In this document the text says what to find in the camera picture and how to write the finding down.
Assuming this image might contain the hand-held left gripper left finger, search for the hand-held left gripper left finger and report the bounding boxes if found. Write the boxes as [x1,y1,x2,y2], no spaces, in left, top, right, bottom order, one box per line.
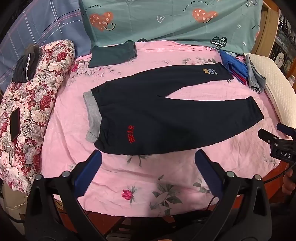
[24,149,109,241]

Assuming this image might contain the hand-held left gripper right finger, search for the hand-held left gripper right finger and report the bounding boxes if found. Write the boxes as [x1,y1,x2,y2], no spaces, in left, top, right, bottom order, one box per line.
[195,149,272,241]

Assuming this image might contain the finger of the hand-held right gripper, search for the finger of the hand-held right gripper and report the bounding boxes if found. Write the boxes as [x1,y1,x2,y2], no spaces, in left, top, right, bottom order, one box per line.
[277,123,296,138]
[258,128,281,149]

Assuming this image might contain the black pants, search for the black pants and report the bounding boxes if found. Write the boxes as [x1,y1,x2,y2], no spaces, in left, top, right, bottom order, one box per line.
[83,62,264,155]

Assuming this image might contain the person's right hand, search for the person's right hand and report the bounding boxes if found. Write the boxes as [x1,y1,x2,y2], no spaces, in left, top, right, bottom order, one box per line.
[282,174,296,198]

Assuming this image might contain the white textured pillow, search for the white textured pillow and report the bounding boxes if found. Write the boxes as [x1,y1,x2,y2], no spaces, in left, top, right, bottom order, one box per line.
[244,53,296,129]

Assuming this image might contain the pink floral bed sheet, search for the pink floral bed sheet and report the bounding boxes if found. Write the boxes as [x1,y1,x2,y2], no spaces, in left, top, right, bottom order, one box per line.
[40,40,289,218]

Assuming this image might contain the grey folded garment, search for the grey folded garment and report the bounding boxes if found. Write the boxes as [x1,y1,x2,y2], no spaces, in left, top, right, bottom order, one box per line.
[245,54,267,93]

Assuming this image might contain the red folded garment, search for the red folded garment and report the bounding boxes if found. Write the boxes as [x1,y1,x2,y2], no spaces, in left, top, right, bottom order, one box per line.
[231,70,248,85]

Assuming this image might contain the blue folded garment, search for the blue folded garment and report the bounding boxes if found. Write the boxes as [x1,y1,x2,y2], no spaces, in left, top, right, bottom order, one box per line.
[218,50,249,79]

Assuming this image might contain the black ornate metal rack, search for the black ornate metal rack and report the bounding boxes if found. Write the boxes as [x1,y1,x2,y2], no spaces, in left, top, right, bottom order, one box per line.
[269,11,296,70]

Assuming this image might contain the black phone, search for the black phone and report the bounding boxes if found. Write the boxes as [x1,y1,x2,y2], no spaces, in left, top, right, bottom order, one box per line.
[10,107,22,142]

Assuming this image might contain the red rose floral quilt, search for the red rose floral quilt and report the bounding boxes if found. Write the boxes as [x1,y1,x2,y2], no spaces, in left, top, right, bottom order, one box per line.
[0,39,77,194]

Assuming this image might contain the dark green folded garment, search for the dark green folded garment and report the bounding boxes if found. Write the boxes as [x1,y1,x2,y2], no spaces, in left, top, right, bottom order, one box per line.
[88,42,138,69]

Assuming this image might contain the dark fur-trimmed jacket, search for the dark fur-trimmed jacket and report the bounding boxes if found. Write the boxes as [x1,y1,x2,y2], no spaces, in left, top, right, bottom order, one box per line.
[12,44,42,82]

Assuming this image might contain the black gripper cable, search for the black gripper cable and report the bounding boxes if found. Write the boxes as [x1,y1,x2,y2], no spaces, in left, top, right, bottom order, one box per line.
[261,162,296,182]

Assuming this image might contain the wooden bed frame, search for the wooden bed frame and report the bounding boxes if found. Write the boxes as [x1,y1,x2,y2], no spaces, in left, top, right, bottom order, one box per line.
[251,0,281,58]

